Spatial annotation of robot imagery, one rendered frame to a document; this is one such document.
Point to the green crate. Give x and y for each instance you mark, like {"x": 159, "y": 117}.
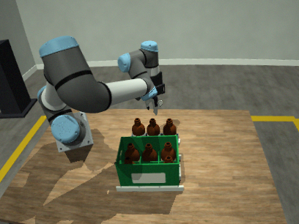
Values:
{"x": 155, "y": 174}

